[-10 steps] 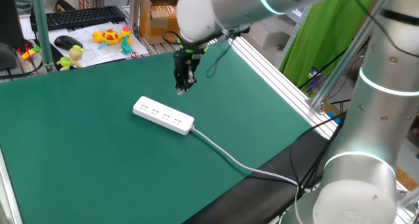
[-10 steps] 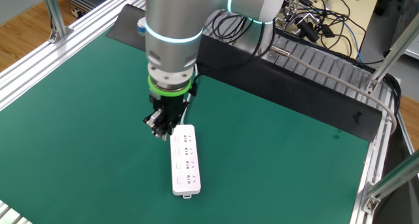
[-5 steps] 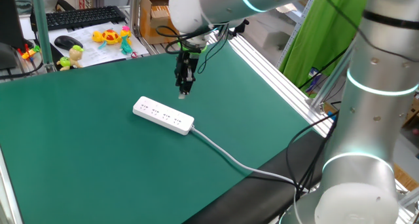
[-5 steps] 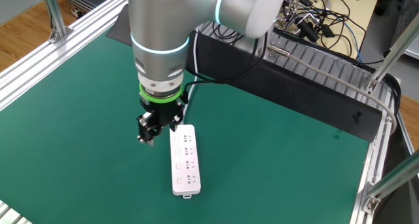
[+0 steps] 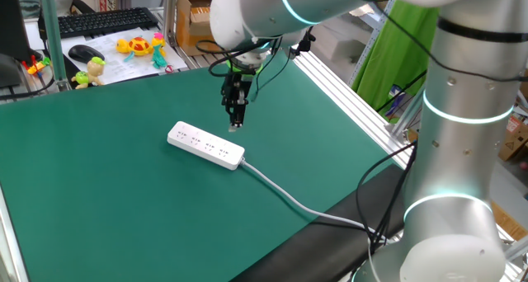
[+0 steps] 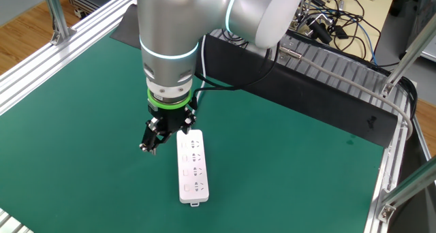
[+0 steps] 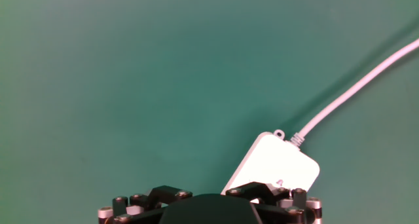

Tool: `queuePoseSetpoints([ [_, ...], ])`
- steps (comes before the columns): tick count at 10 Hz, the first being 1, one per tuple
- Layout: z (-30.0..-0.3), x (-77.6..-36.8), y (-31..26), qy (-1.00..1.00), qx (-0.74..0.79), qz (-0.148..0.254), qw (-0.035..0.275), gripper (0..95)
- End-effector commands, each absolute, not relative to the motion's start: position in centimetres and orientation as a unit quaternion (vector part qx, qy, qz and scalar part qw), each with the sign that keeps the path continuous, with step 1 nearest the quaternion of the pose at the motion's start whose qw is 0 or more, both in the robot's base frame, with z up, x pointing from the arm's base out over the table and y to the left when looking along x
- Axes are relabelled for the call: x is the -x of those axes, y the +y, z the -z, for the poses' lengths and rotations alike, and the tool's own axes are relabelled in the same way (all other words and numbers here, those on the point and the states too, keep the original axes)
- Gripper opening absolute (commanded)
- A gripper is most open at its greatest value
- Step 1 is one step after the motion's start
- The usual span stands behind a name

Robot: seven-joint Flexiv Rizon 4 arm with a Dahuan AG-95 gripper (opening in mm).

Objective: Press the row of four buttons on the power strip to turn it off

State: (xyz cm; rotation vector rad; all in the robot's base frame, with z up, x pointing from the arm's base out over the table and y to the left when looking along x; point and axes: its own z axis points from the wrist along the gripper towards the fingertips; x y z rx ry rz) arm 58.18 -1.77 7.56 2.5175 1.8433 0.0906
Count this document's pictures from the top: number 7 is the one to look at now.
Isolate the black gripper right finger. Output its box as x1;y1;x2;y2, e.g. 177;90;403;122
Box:
225;181;322;224

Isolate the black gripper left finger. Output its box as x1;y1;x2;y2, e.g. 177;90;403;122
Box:
97;185;194;224

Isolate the white four-socket power strip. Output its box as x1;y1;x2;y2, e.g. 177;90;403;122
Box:
221;129;321;205

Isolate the green table mat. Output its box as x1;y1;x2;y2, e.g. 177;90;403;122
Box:
0;0;419;224

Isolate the white power strip cable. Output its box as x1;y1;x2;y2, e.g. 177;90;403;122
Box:
289;37;419;149

